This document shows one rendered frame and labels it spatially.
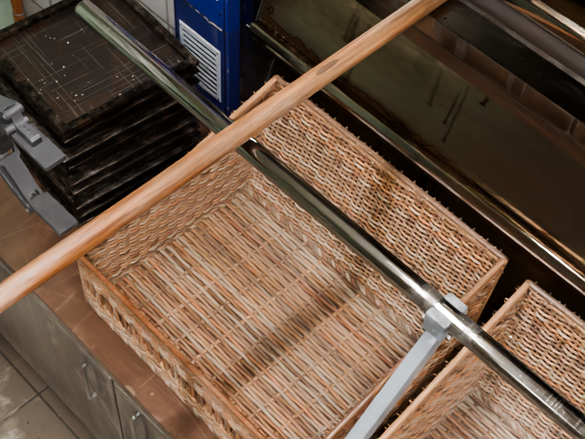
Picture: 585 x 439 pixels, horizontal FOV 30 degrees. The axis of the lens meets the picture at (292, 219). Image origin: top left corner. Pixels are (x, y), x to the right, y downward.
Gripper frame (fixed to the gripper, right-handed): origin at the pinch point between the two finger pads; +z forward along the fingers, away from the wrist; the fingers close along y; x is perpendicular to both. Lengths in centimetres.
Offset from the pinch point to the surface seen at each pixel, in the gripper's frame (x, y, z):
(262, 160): -23.5, 1.1, 13.0
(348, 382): -34, 59, 26
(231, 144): -20.8, -1.7, 9.8
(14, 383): -3, 119, -45
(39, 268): 9.2, -2.0, 9.0
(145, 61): -23.7, 1.2, -11.3
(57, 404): -7, 119, -34
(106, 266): -16, 54, -18
